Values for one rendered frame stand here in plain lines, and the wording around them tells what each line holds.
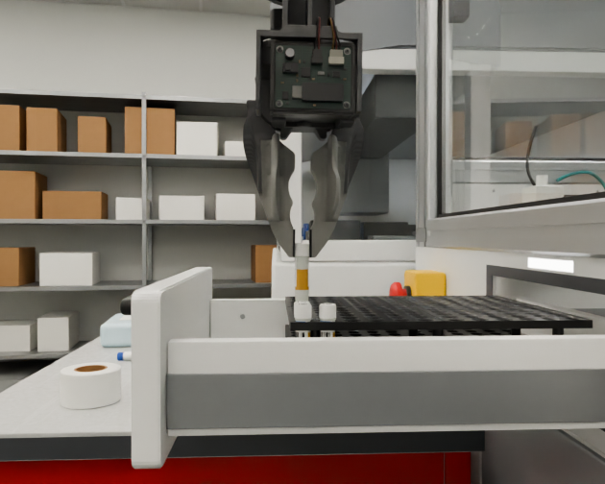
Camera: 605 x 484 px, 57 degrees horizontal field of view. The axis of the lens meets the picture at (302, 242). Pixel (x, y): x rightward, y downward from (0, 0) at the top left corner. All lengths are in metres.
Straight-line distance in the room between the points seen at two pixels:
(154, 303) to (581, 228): 0.34
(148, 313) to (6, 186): 4.10
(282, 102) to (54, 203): 4.04
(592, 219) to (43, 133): 4.09
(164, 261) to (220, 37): 1.89
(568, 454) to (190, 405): 0.32
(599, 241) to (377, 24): 1.01
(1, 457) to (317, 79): 0.50
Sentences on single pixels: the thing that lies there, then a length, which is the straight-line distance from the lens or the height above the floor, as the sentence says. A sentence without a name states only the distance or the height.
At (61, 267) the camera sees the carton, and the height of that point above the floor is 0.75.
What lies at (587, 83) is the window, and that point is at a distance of 0.54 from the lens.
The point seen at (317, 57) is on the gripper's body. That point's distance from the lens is 0.39.
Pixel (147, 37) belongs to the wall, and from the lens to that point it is 4.94.
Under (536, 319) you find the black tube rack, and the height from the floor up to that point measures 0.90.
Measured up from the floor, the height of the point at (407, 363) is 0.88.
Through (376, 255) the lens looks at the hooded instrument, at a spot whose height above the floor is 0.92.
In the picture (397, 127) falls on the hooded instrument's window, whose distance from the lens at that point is 1.36.
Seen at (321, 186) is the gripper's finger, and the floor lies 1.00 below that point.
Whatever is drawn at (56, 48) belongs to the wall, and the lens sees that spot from 5.01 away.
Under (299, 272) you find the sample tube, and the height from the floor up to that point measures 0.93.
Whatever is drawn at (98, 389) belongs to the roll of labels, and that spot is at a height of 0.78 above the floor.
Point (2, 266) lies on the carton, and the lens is 4.43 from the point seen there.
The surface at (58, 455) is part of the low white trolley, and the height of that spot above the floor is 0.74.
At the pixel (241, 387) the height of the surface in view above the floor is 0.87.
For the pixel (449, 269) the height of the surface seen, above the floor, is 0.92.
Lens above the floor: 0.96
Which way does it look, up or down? level
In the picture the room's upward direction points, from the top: straight up
